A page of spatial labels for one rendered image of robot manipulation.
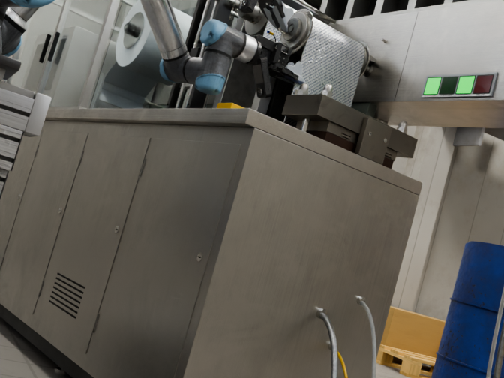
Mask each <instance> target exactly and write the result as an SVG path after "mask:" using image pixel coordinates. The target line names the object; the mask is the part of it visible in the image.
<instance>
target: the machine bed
mask: <svg viewBox="0 0 504 378"><path fill-rule="evenodd" d="M45 120H53V121H73V122H113V123H134V124H154V125H194V126H215V127H235V128H256V129H259V130H261V131H264V132H266V133H268V134H271V135H273V136H276V137H278V138H281V139H282V140H286V141H287V142H290V143H293V144H295V145H297V146H300V147H302V148H304V149H307V150H310V151H312V152H315V153H317V154H319V155H322V156H324V157H326V158H329V159H332V160H333V161H337V162H338V163H341V164H343V165H346V166H348V167H351V168H353V169H355V170H358V171H360V172H363V173H366V174H368V175H369V176H373V177H375V178H377V179H380V180H382V181H384V182H388V183H389V184H391V185H394V186H397V187H399V188H402V189H404V190H406V191H409V192H411V193H413V194H416V195H420V193H421V189H422V184H423V183H422V182H420V181H417V180H415V179H414V178H410V177H409V176H406V175H404V174H401V173H399V172H396V171H394V170H393V169H389V168H388V167H385V166H383V165H381V164H378V163H376V162H373V161H372V160H368V159H367V158H365V157H362V156H360V155H357V154H355V153H352V152H351V151H347V150H346V149H344V148H341V147H339V146H337V145H334V144H332V143H330V142H327V141H325V140H323V139H320V138H318V137H316V136H313V135H311V134H309V133H306V132H304V131H302V130H299V129H297V128H295V127H292V126H290V125H288V124H285V123H283V122H281V121H278V120H276V119H274V118H271V117H269V116H267V115H264V114H262V113H261V112H257V111H256V110H253V109H251V108H174V109H48V111H47V114H46V118H45Z"/></svg>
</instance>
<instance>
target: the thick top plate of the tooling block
mask: <svg viewBox="0 0 504 378"><path fill-rule="evenodd" d="M282 115H283V116H286V117H288V118H291V119H293V120H295V121H303V119H304V118H309V119H311V121H312V122H331V123H334V124H336V125H338V126H340V127H342V128H345V129H347V130H348V131H352V132H353V133H355V134H358V135H359V134H360V131H361V128H362V123H363V120H364V118H371V119H373V120H375V121H377V122H379V123H381V124H383V125H385V126H388V125H387V124H384V123H382V122H381V121H378V120H376V119H375V118H372V117H370V116H369V115H365V114H364V113H362V112H359V111H358V110H356V109H353V108H352V107H350V106H347V105H345V104H343V103H341V102H339V101H337V100H335V99H333V98H331V97H329V96H327V95H325V94H290V95H287V96H286V101H285V104H284V107H283V112H282ZM388 127H390V126H388ZM390 128H392V130H391V136H390V139H389V141H388V147H387V148H388V149H391V150H393V151H395V152H397V156H396V158H413V155H414V152H415V149H416V144H417V141H418V140H417V139H416V138H414V137H411V136H409V135H407V134H405V133H403V132H401V131H399V130H397V129H395V128H393V127H390Z"/></svg>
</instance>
